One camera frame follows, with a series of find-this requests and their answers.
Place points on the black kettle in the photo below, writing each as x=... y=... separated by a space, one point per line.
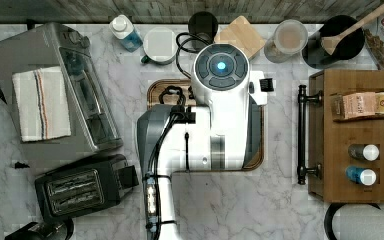
x=44 y=231

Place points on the striped folded towel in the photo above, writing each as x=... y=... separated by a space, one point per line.
x=42 y=104

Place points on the brown tea packets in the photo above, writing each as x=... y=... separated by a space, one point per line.
x=352 y=106

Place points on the wooden cutting board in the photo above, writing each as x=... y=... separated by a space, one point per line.
x=166 y=91

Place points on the teal box with wooden lid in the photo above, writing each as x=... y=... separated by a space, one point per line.
x=241 y=34

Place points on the black drawer handle bar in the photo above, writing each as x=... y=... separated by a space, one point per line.
x=302 y=169

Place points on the white lidded mug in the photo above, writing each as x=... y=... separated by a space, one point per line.
x=159 y=46

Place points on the clear plastic lidded container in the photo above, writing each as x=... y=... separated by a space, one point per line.
x=289 y=38

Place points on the white cap supplement bottle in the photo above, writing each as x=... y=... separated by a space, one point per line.
x=123 y=29

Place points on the black pot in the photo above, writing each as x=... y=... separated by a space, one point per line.
x=316 y=56

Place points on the wooden tea organizer tray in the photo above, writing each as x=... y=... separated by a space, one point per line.
x=375 y=116

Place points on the grey canister white lid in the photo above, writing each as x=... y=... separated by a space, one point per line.
x=367 y=152

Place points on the silver toaster oven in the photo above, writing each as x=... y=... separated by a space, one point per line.
x=93 y=128

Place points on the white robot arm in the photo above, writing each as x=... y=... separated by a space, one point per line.
x=217 y=133

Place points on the wooden spoon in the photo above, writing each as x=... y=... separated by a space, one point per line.
x=330 y=43

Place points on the black two-slot toaster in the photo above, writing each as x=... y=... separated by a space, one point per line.
x=86 y=186

